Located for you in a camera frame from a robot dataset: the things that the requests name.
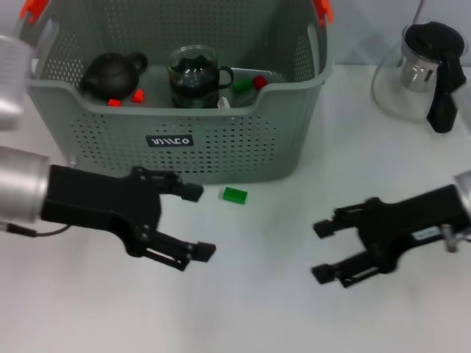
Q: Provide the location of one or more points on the dark red toy brick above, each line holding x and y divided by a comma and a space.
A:
260, 81

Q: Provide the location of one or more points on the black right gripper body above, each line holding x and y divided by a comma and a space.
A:
404, 228

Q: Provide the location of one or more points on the white toy brick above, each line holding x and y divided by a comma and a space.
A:
223, 103

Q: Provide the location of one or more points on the small red toy brick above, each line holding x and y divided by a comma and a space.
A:
139, 96
115, 103

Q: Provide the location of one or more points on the grey perforated plastic storage bin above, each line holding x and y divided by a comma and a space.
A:
221, 147

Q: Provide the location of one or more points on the black clay teapot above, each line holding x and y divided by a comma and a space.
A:
110, 77

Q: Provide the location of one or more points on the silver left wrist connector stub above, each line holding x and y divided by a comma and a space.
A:
73, 159

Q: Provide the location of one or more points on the green toy brick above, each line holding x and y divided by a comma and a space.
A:
235, 195
243, 85

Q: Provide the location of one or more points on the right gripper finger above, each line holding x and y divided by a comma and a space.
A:
342, 270
331, 224

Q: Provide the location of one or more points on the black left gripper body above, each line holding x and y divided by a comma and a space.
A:
99, 202

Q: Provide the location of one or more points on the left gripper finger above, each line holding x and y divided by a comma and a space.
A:
180, 185
176, 252

